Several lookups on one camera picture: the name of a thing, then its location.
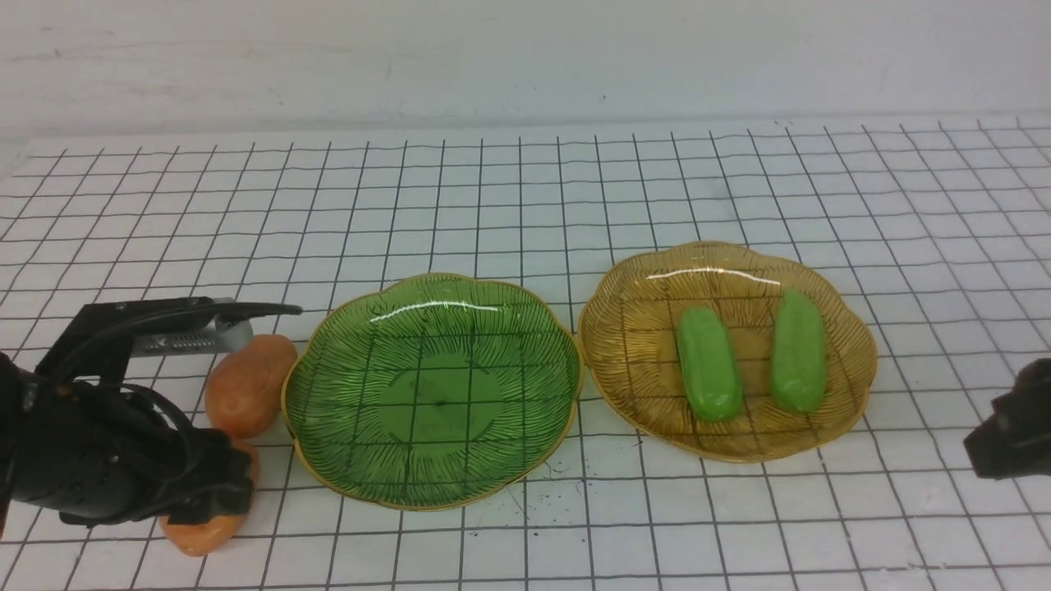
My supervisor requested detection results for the brown toy potato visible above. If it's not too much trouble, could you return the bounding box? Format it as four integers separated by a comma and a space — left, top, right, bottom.
158, 440, 259, 557
205, 334, 298, 440

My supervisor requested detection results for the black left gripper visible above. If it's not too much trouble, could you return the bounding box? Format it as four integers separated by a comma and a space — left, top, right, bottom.
1, 300, 303, 528

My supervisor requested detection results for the green ribbed plastic plate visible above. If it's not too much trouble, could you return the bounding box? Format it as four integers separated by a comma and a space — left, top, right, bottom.
282, 273, 585, 511

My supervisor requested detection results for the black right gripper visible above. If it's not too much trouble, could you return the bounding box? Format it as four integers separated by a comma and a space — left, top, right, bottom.
962, 358, 1050, 480

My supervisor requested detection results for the amber ribbed plastic plate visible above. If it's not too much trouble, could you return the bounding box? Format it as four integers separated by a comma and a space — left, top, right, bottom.
578, 241, 878, 463

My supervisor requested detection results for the green toy cucumber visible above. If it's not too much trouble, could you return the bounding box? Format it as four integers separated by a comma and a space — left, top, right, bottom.
770, 291, 827, 413
677, 307, 744, 423

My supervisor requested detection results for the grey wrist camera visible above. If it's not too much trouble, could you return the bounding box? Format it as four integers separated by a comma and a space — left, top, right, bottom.
131, 317, 255, 359

